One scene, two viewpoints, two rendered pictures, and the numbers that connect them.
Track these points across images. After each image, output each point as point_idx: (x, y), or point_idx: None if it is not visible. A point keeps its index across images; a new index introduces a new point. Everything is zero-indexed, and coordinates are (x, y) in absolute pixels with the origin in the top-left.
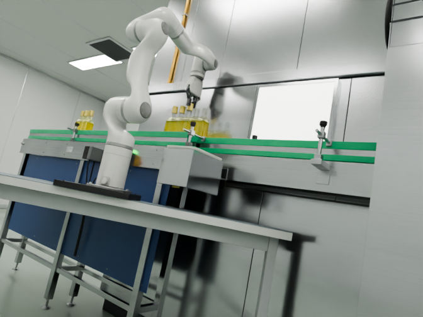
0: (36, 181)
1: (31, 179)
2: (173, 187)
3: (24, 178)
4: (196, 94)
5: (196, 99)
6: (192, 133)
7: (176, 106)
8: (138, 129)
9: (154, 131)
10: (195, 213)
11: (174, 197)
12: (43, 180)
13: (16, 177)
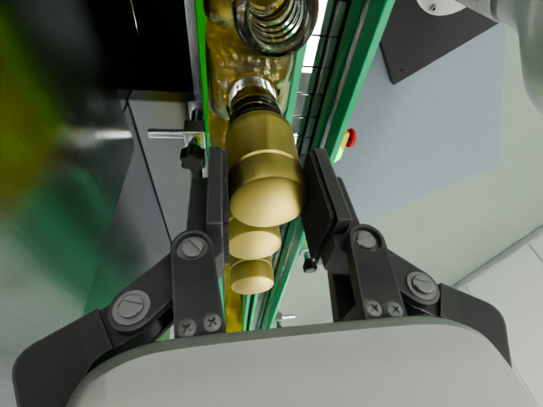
0: (505, 39)
1: (435, 111)
2: (150, 51)
3: (458, 99)
4: (278, 350)
5: (216, 267)
6: None
7: (264, 274)
8: (169, 336)
9: (349, 119)
10: None
11: (151, 23)
12: (345, 179)
13: (503, 67)
